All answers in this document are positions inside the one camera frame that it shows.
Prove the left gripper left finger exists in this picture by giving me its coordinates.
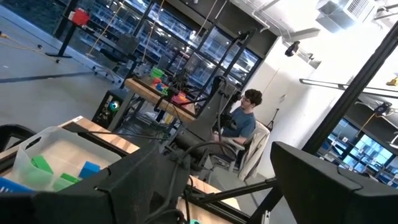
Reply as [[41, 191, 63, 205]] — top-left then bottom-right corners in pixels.
[[0, 142, 162, 224]]

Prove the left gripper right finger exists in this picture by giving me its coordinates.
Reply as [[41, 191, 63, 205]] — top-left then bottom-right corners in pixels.
[[270, 141, 398, 224]]

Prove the dark green building block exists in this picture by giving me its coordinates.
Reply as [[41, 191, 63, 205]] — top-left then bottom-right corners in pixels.
[[58, 172, 82, 185]]

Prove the blue building block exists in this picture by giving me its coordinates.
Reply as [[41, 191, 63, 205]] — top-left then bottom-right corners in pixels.
[[78, 161, 102, 180]]

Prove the bright green building block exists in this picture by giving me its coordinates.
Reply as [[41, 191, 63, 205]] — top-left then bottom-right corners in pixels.
[[30, 154, 55, 175]]

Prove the clear plastic container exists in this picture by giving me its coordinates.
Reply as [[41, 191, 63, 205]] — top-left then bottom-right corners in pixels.
[[11, 126, 123, 193]]

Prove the blue storage shelving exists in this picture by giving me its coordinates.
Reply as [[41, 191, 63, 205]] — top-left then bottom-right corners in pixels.
[[317, 117, 398, 189]]

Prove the blue plastic basket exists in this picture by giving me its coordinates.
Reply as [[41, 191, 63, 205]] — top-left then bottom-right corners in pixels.
[[0, 176, 34, 194]]

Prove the white chair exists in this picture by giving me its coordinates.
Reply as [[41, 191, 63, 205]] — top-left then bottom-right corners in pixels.
[[223, 120, 271, 182]]

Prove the computer tower with lights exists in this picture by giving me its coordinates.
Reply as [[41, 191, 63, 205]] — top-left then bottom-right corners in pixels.
[[92, 89, 129, 131]]

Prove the person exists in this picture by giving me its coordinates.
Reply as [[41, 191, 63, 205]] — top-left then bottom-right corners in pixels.
[[213, 88, 264, 147]]

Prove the green cup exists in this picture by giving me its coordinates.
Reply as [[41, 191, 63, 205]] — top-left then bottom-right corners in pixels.
[[150, 67, 165, 79]]

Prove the black office chair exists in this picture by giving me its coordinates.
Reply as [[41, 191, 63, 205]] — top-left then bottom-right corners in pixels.
[[93, 33, 141, 85]]

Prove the white air vent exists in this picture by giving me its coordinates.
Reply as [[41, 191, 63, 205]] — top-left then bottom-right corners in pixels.
[[315, 0, 384, 31]]

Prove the red box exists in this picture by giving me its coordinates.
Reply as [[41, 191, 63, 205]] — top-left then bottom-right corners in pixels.
[[71, 8, 91, 27]]

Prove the black wall camera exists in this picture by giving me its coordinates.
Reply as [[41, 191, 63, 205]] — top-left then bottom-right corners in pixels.
[[284, 40, 301, 58]]

